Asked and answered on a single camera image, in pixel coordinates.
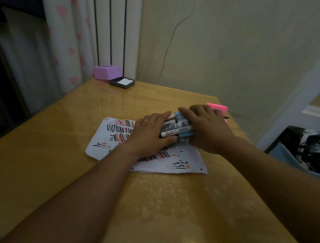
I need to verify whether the person's right hand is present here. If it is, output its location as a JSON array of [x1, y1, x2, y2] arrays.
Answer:
[[177, 104, 237, 155]]

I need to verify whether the person's left hand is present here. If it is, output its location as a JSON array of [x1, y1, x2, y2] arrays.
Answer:
[[114, 111, 179, 161]]

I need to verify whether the light blue marker box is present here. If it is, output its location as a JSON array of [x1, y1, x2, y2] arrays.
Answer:
[[174, 112, 197, 139]]

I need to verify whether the person's left forearm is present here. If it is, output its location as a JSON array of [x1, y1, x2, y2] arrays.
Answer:
[[0, 147, 137, 243]]

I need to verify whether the person's right forearm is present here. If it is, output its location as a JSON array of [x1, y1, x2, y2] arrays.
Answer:
[[217, 138, 320, 243]]

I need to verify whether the white paper with marker strokes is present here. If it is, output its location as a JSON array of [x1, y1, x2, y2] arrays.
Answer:
[[85, 117, 208, 175]]

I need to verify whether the black case with white pad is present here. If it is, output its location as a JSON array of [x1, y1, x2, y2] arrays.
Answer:
[[109, 77, 136, 89]]

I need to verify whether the purple plastic box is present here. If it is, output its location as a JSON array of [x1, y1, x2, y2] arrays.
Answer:
[[93, 65, 123, 81]]

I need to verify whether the light blue cloth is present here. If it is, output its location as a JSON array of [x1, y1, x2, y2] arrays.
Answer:
[[268, 142, 320, 179]]

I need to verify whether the white radiator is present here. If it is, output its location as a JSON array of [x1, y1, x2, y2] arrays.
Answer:
[[86, 0, 144, 81]]

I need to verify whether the white curtain with pink hearts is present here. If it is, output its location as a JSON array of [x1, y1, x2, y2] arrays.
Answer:
[[42, 0, 98, 96]]

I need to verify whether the white door frame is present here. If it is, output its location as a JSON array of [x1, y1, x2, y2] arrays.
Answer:
[[256, 57, 320, 151]]

